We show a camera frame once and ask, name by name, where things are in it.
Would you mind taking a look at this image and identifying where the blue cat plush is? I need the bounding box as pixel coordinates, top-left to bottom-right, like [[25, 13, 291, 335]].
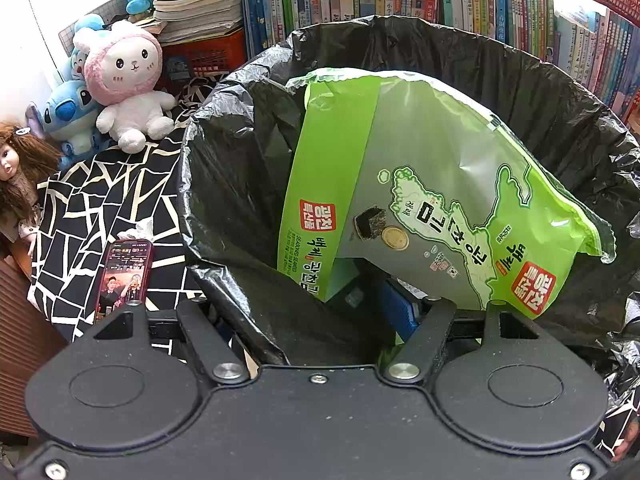
[[62, 14, 106, 83]]

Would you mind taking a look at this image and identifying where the pink plush rabbit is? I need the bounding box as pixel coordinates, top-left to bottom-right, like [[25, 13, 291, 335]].
[[72, 20, 177, 155]]

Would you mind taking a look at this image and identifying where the woven bin with black bag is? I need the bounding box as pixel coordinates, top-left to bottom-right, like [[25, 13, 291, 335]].
[[176, 14, 640, 376]]

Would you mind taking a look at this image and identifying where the crumpled white tissue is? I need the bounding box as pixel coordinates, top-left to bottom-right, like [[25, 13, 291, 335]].
[[116, 217, 153, 243]]

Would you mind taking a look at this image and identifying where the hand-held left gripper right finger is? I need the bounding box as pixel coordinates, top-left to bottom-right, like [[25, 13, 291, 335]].
[[379, 280, 557, 385]]

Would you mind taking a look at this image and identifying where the stack of flat paperback books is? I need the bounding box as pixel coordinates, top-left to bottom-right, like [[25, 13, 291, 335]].
[[152, 0, 246, 46]]

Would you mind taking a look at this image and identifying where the red plastic crate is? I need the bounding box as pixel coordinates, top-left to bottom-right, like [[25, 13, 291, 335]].
[[161, 27, 248, 93]]

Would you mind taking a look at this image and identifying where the green snack bag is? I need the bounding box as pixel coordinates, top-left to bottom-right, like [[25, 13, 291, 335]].
[[276, 69, 617, 317]]

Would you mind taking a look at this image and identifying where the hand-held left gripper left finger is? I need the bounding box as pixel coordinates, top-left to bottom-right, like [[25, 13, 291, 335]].
[[67, 300, 249, 386]]

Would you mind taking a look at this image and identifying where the smartphone in red case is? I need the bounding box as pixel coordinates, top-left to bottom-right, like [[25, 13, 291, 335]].
[[94, 239, 155, 326]]

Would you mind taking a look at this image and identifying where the doll with brown hair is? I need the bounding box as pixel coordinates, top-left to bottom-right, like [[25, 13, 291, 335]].
[[0, 122, 63, 281]]

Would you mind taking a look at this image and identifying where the brown ribbed cloth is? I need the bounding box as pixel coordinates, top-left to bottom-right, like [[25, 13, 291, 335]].
[[0, 255, 68, 446]]

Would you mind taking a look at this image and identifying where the blue big-eared alien plush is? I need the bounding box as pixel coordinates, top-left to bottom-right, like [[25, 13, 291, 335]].
[[25, 80, 108, 171]]

